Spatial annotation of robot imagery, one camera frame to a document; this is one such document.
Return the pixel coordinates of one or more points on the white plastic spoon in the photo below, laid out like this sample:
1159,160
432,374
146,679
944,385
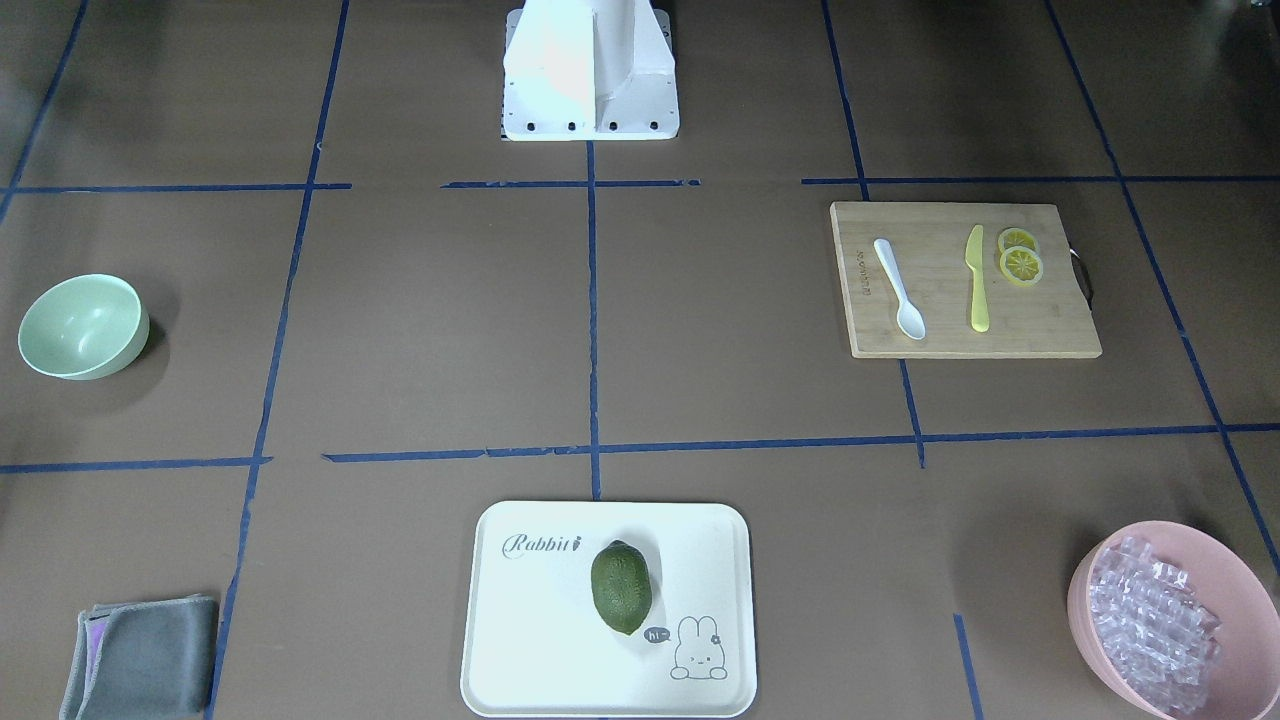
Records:
908,317

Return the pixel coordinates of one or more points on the light green bowl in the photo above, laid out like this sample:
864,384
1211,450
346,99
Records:
84,328

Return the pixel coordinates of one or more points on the pink bowl with ice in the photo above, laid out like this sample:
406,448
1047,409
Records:
1176,624

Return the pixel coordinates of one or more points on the green avocado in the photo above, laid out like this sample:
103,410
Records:
621,588

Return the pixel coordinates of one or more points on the white rabbit tray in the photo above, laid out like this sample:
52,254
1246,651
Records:
535,646

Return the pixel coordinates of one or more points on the wooden cutting board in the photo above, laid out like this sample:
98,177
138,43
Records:
1049,320

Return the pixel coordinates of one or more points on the upper lemon slice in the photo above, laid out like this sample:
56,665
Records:
1017,237

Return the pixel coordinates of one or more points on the lemon slice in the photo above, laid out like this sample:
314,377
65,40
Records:
1021,266
1017,237

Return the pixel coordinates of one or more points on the lower lemon slice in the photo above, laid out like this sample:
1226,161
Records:
1021,266

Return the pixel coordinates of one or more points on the grey folded cloth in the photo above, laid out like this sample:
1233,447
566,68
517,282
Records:
143,660

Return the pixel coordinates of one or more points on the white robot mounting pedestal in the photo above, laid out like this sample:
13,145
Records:
589,71

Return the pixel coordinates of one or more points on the cutting board metal handle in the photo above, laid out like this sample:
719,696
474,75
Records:
1082,276

